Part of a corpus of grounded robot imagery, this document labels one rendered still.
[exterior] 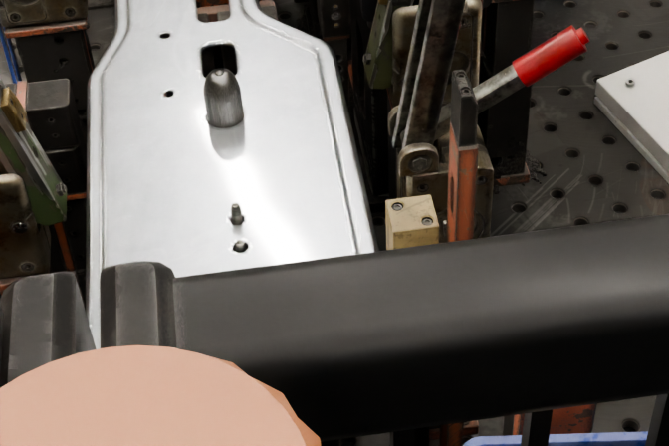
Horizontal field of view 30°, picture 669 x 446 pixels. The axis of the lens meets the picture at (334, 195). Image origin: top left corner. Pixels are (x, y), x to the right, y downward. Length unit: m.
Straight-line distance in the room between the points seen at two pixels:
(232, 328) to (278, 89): 0.90
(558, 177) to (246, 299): 1.25
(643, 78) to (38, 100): 0.73
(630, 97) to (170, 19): 0.58
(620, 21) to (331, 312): 1.50
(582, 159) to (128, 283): 1.28
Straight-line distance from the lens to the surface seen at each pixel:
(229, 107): 1.05
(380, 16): 1.09
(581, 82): 1.58
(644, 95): 1.51
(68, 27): 1.33
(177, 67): 1.13
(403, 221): 0.88
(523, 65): 0.92
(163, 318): 0.20
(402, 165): 0.93
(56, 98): 1.14
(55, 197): 1.02
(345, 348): 0.20
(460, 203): 0.84
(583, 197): 1.43
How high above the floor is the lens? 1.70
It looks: 45 degrees down
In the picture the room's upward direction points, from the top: 3 degrees counter-clockwise
